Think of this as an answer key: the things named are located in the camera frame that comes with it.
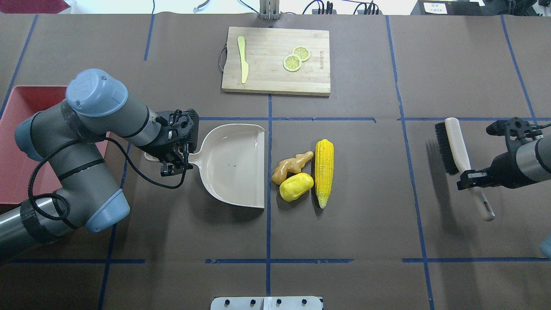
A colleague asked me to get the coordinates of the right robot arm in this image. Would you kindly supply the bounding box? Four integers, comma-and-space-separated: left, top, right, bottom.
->
444, 117, 551, 221

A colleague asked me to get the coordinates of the beige plastic dustpan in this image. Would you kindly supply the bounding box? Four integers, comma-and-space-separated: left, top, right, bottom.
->
144, 124, 266, 209

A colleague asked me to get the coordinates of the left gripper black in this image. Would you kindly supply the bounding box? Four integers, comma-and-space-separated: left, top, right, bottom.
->
149, 108, 200, 177

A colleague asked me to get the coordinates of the lemon slice far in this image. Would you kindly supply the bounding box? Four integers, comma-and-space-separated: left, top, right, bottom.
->
292, 46, 311, 62

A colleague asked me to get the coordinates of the yellow corn cob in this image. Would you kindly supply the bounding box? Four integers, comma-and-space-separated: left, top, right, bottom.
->
314, 139, 334, 209

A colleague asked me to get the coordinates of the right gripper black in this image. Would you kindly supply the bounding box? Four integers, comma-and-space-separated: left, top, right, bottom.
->
456, 117, 544, 190

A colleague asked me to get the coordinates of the yellow potato toy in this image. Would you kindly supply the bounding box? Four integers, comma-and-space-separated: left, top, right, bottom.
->
279, 173, 314, 202

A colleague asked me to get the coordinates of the black box with label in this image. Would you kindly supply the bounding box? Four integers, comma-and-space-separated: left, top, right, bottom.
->
410, 0, 483, 16

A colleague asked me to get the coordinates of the yellow plastic knife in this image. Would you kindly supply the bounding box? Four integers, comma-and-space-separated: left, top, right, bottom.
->
237, 37, 249, 84

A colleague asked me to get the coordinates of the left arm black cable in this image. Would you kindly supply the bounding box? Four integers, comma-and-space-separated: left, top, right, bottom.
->
28, 137, 192, 221

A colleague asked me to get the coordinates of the wooden cutting board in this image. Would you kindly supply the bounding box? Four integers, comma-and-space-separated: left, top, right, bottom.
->
222, 26, 331, 97

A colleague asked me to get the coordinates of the beige hand brush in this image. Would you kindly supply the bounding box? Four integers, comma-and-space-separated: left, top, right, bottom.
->
435, 118, 495, 222

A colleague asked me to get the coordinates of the tan ginger root toy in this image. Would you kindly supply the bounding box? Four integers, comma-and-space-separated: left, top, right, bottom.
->
271, 151, 314, 185

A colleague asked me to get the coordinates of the pink plastic bin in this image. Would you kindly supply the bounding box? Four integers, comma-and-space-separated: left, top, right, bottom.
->
0, 85, 108, 205

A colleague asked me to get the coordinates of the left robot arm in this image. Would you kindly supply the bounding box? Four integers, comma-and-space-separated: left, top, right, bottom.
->
0, 68, 200, 261

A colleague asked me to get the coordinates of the aluminium frame post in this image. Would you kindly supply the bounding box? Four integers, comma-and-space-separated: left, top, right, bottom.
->
259, 0, 281, 20

